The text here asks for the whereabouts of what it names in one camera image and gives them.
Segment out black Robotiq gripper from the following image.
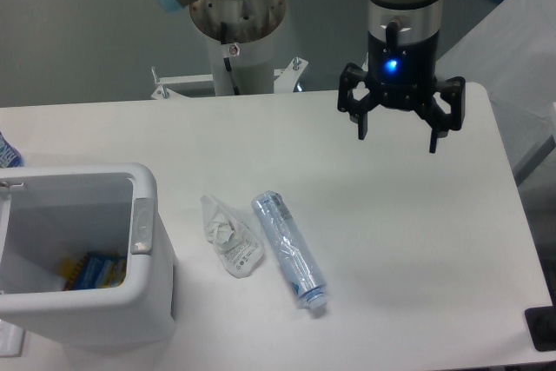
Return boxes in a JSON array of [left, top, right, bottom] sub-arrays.
[[337, 33, 466, 154]]

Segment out crushed clear plastic bottle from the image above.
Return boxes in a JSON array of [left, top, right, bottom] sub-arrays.
[[251, 190, 328, 313]]

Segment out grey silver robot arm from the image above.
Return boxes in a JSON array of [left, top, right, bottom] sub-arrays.
[[157, 0, 466, 143]]

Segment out white plastic trash can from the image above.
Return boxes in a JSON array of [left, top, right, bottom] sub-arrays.
[[1, 163, 177, 347]]

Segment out white covered side table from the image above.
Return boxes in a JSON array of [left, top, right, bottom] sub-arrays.
[[437, 0, 555, 183]]

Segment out clear bag with crumpled paper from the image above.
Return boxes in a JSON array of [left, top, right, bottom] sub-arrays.
[[201, 195, 265, 279]]

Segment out black clamp at table edge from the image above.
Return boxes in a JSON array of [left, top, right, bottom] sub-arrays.
[[525, 306, 555, 352]]

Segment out blue yellow snack packet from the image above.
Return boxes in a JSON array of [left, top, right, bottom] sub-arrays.
[[58, 252, 127, 291]]

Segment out blue patterned packet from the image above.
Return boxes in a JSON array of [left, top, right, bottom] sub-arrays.
[[0, 134, 24, 169]]

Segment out white metal base frame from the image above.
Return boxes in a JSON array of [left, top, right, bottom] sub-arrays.
[[150, 56, 309, 100]]

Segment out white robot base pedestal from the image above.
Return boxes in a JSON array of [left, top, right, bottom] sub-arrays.
[[189, 0, 286, 96]]

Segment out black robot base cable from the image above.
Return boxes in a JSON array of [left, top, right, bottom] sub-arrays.
[[220, 21, 242, 96]]

